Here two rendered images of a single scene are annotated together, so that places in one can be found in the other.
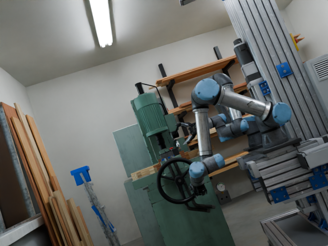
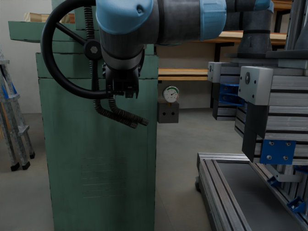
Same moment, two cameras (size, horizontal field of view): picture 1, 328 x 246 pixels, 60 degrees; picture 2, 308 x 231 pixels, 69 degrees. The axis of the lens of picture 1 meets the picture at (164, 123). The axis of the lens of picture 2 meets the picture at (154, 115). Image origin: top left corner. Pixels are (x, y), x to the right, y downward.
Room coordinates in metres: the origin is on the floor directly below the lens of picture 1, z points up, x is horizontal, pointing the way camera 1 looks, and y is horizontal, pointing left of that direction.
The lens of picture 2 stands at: (1.14, -0.10, 0.80)
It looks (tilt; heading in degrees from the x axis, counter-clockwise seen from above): 15 degrees down; 357
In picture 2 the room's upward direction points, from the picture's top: 1 degrees clockwise
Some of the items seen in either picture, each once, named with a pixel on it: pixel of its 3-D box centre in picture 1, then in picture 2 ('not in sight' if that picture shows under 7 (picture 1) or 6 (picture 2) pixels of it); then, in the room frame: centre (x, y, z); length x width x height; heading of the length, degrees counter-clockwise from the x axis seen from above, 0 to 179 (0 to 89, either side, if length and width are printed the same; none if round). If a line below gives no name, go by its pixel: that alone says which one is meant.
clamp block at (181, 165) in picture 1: (172, 164); (99, 19); (1.97, 0.05, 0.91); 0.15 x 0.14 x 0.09; 96
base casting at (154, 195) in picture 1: (174, 183); (104, 63); (2.28, 0.09, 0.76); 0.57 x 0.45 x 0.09; 6
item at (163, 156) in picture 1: (169, 153); not in sight; (1.97, 0.04, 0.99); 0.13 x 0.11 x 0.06; 96
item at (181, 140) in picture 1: (180, 145); not in sight; (2.36, -0.06, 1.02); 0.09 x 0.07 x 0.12; 96
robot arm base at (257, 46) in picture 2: (256, 138); (255, 42); (2.22, -0.63, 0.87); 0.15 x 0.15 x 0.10
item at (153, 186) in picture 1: (174, 176); (101, 48); (2.10, 0.07, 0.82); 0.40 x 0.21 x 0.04; 96
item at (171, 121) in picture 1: (171, 123); not in sight; (2.39, -0.06, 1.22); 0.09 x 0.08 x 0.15; 6
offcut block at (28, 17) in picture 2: (137, 175); (33, 19); (2.08, 0.31, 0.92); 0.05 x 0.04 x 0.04; 143
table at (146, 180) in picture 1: (173, 170); (101, 35); (2.06, 0.06, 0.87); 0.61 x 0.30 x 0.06; 96
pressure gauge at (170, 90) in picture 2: (220, 188); (170, 96); (1.98, -0.21, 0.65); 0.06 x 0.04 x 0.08; 96
